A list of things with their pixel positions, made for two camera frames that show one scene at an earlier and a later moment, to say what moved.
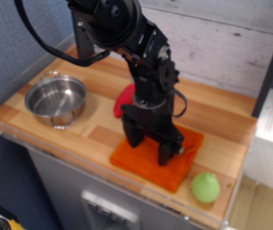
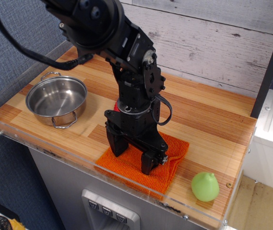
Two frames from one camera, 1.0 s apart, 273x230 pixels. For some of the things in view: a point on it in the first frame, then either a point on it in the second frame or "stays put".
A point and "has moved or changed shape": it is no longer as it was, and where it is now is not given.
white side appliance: [267, 161] stays put
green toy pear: [205, 187] stays put
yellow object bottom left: [15, 225] stays put
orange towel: [143, 161] has moved or changed shape
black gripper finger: [134, 135] -> [119, 145]
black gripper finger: [165, 154] -> [149, 163]
